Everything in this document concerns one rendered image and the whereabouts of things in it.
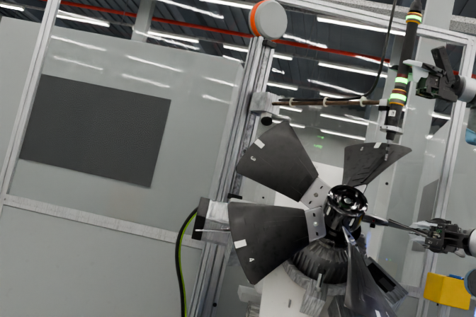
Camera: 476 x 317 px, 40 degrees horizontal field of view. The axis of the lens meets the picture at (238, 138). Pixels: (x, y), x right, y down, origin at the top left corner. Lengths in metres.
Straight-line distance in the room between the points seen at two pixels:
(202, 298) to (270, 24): 1.06
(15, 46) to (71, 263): 2.14
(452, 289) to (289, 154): 0.70
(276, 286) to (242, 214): 0.31
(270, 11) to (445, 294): 1.20
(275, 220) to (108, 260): 1.00
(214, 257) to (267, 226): 0.70
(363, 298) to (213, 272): 0.87
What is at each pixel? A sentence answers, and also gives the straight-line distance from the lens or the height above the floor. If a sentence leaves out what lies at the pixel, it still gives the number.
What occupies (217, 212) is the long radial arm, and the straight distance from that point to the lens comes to 1.96.
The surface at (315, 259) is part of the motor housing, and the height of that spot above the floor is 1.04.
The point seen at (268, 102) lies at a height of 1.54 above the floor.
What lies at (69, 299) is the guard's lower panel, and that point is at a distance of 2.67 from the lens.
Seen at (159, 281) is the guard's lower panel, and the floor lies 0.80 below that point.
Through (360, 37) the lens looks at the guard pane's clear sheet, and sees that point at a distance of 2.78.
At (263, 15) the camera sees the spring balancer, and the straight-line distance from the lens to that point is 2.54.
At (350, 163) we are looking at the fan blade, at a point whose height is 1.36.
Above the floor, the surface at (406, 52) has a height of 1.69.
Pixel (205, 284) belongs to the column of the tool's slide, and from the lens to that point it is 2.45.
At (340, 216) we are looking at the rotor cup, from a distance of 1.85.
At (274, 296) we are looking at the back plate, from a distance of 1.97.
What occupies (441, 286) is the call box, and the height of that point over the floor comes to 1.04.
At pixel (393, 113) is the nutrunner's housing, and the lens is 1.97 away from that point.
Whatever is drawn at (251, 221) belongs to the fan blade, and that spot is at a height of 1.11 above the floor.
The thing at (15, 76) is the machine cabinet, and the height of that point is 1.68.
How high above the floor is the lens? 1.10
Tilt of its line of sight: 7 degrees up
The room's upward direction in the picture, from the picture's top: 13 degrees clockwise
